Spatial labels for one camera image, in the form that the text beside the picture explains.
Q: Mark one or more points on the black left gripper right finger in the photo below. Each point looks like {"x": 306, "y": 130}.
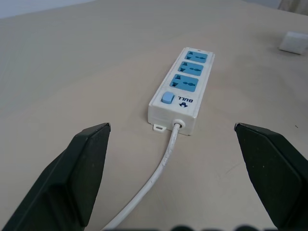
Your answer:
{"x": 272, "y": 173}

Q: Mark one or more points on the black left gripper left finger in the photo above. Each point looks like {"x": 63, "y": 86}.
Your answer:
{"x": 65, "y": 178}

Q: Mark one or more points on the white power strip blue sockets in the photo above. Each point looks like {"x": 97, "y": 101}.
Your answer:
{"x": 183, "y": 89}

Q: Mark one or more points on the white plug adapter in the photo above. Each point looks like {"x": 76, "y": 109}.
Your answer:
{"x": 292, "y": 42}

